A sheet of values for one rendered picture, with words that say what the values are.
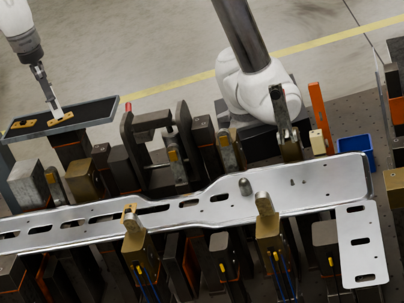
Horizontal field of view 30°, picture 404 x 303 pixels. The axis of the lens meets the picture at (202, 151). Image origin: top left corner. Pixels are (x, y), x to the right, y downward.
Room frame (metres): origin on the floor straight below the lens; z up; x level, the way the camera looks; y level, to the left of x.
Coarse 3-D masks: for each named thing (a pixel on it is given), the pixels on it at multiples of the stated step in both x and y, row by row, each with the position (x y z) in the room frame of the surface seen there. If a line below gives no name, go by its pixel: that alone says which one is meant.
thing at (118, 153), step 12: (120, 144) 1.97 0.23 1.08; (120, 156) 1.91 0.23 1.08; (120, 168) 1.89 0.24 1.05; (132, 168) 1.89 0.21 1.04; (120, 180) 1.89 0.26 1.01; (132, 180) 1.88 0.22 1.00; (120, 192) 1.90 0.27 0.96; (132, 192) 1.89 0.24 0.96; (144, 192) 1.91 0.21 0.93; (156, 240) 1.89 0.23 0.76
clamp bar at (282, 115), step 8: (272, 88) 1.76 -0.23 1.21; (280, 88) 1.75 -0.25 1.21; (272, 96) 1.73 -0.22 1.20; (280, 96) 1.72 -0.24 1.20; (272, 104) 1.75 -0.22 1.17; (280, 104) 1.75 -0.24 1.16; (280, 112) 1.75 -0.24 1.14; (288, 112) 1.75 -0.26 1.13; (280, 120) 1.75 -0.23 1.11; (288, 120) 1.73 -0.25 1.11; (280, 128) 1.74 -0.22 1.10; (280, 136) 1.74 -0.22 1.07
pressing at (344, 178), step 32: (320, 160) 1.67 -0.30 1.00; (352, 160) 1.62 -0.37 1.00; (192, 192) 1.72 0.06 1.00; (224, 192) 1.67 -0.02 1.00; (288, 192) 1.58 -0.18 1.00; (320, 192) 1.53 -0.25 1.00; (352, 192) 1.49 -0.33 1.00; (0, 224) 1.90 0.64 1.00; (32, 224) 1.84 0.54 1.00; (96, 224) 1.73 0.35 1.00; (160, 224) 1.63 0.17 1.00; (192, 224) 1.59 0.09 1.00; (224, 224) 1.54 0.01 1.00; (0, 256) 1.74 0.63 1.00
